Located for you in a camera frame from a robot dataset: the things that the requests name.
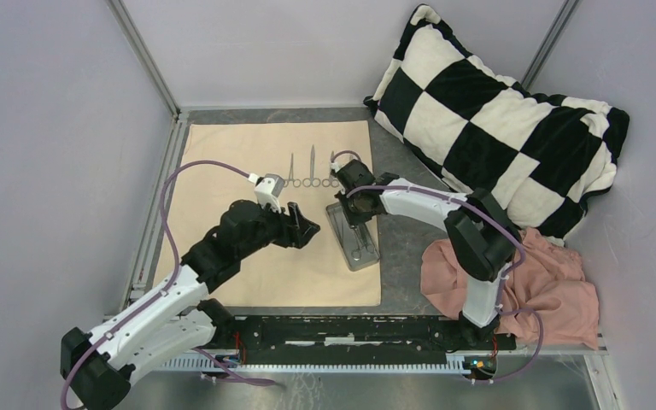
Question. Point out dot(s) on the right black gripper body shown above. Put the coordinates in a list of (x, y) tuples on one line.
[(355, 213)]

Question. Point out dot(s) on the beige cloth wrap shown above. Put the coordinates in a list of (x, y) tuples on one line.
[(217, 160)]

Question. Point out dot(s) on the metal instrument tray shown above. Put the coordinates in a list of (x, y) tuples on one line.
[(345, 238)]

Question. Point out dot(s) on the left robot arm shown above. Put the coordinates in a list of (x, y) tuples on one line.
[(101, 365)]

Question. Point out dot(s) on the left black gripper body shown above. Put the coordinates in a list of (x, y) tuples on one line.
[(276, 231)]

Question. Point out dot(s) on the pink crumpled cloth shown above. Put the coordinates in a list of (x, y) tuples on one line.
[(551, 281)]

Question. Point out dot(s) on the steel forceps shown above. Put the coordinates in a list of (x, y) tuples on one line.
[(364, 247), (291, 179)]

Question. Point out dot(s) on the black white checkered pillow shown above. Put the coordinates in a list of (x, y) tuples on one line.
[(541, 156)]

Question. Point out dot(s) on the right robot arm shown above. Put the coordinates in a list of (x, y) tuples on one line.
[(483, 238)]

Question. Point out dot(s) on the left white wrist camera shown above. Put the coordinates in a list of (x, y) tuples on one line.
[(267, 190)]

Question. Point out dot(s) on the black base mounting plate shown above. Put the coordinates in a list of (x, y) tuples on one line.
[(349, 340)]

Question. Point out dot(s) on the steel scissors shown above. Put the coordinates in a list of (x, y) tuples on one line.
[(311, 181), (330, 181)]

